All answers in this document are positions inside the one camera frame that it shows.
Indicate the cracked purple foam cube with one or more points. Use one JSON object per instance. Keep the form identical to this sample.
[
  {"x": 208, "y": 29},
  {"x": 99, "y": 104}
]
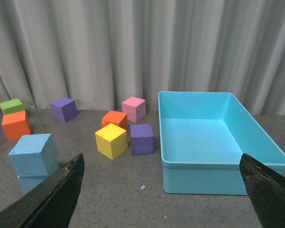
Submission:
[{"x": 142, "y": 139}]

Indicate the light blue plastic bin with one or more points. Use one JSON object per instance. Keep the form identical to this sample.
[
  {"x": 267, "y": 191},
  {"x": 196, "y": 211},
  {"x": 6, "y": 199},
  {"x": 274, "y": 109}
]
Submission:
[{"x": 203, "y": 136}]

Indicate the chipped orange foam cube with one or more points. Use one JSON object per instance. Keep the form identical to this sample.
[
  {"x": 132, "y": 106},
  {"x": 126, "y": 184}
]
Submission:
[{"x": 117, "y": 118}]

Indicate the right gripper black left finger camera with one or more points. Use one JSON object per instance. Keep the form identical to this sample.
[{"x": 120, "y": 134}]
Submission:
[{"x": 52, "y": 203}]

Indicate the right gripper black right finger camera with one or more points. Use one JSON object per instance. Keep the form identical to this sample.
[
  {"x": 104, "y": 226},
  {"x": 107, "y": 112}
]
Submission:
[{"x": 266, "y": 190}]

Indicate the light blue foam cube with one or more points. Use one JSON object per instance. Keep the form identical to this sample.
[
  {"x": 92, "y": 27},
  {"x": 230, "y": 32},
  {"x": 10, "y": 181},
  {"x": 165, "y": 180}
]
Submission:
[
  {"x": 29, "y": 183},
  {"x": 35, "y": 155}
]

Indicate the pink foam cube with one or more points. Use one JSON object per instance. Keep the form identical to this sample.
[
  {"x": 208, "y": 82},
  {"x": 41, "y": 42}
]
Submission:
[{"x": 135, "y": 108}]

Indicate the green foam cube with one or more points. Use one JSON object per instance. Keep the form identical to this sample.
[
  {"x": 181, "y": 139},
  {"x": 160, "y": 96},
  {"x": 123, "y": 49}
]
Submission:
[{"x": 12, "y": 106}]

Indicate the yellow foam cube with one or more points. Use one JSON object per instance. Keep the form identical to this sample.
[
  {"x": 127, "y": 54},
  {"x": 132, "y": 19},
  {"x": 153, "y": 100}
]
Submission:
[{"x": 111, "y": 141}]

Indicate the grey curtain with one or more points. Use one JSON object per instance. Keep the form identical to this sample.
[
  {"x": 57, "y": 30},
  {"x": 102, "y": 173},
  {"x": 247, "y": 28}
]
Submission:
[{"x": 101, "y": 52}]

